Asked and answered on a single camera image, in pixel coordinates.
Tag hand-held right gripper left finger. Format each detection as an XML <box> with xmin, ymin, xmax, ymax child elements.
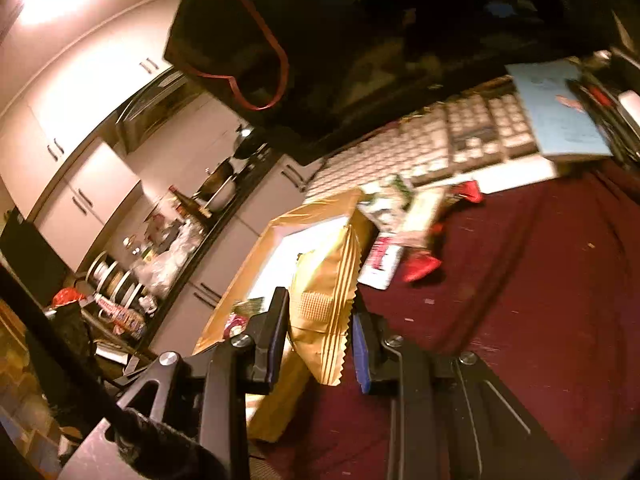
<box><xmin>107</xmin><ymin>287</ymin><xmax>291</xmax><ymax>480</ymax></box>

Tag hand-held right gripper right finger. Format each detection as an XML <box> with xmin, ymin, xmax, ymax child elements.
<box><xmin>352</xmin><ymin>310</ymin><xmax>581</xmax><ymax>480</ymax></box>

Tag gold snack packet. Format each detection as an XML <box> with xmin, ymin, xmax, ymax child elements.
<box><xmin>287</xmin><ymin>210</ymin><xmax>364</xmax><ymax>387</ymax></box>

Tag gold cardboard box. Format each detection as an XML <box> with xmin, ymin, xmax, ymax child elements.
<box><xmin>192</xmin><ymin>189</ymin><xmax>381</xmax><ymax>444</ymax></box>

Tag green and red snack packet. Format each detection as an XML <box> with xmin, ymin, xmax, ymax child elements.
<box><xmin>221</xmin><ymin>296</ymin><xmax>267</xmax><ymax>342</ymax></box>

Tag white and red snack packet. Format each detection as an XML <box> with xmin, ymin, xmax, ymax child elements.
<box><xmin>356</xmin><ymin>236</ymin><xmax>402</xmax><ymax>291</ymax></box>

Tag red snack wrapper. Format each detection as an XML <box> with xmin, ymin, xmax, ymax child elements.
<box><xmin>401</xmin><ymin>251</ymin><xmax>444</xmax><ymax>284</ymax></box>
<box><xmin>444</xmin><ymin>180</ymin><xmax>485</xmax><ymax>207</ymax></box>

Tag beige snack packet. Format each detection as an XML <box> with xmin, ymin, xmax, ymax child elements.
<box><xmin>399</xmin><ymin>187</ymin><xmax>449</xmax><ymax>252</ymax></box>

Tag green and white snack packet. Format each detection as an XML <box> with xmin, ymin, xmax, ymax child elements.
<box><xmin>359</xmin><ymin>174</ymin><xmax>417</xmax><ymax>235</ymax></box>

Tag dish rack with plates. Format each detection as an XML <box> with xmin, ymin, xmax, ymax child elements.
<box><xmin>86</xmin><ymin>251</ymin><xmax>147</xmax><ymax>312</ymax></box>

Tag dark glass bottle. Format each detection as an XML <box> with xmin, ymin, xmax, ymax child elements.
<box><xmin>167</xmin><ymin>185</ymin><xmax>212</xmax><ymax>219</ymax></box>

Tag metal cooking pot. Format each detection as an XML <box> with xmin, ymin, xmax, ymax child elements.
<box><xmin>196</xmin><ymin>157</ymin><xmax>239</xmax><ymax>212</ymax></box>

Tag red plastic bag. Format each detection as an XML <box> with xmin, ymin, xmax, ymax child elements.
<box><xmin>51</xmin><ymin>287</ymin><xmax>87</xmax><ymax>309</ymax></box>

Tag black kettle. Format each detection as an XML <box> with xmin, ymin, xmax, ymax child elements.
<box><xmin>231</xmin><ymin>125</ymin><xmax>262</xmax><ymax>159</ymax></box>

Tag white keyboard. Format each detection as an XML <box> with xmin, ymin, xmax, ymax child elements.
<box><xmin>304</xmin><ymin>91</ymin><xmax>560</xmax><ymax>202</ymax></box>

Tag black monitor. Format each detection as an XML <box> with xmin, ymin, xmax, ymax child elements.
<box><xmin>0</xmin><ymin>206</ymin><xmax>69</xmax><ymax>307</ymax></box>

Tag built-in microwave oven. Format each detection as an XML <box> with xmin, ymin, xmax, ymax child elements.
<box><xmin>114</xmin><ymin>66</ymin><xmax>197</xmax><ymax>157</ymax></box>

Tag light blue paper sheet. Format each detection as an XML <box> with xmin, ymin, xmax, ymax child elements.
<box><xmin>504</xmin><ymin>59</ymin><xmax>615</xmax><ymax>162</ymax></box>

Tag black desk organizer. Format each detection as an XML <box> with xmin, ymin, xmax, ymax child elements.
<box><xmin>569</xmin><ymin>49</ymin><xmax>640</xmax><ymax>167</ymax></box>

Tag black bag with red handles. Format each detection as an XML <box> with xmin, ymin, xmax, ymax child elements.
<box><xmin>164</xmin><ymin>0</ymin><xmax>623</xmax><ymax>162</ymax></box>

